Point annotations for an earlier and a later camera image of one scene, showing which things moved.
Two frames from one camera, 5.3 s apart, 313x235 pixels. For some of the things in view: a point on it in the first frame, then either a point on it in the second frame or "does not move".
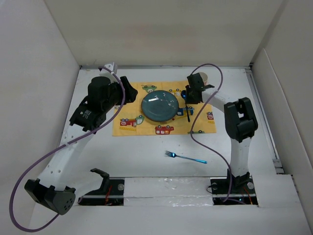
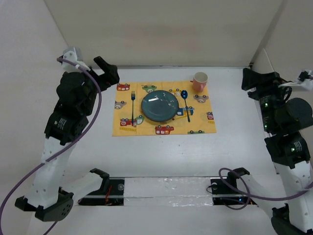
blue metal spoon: x=183 y=94 does not move
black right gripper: x=189 y=100 → x=261 y=82
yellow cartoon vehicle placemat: x=133 y=122 does not move
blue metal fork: x=173 y=155 → x=133 y=97
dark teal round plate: x=159 y=105 does not move
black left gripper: x=130 y=92 → x=109 y=71
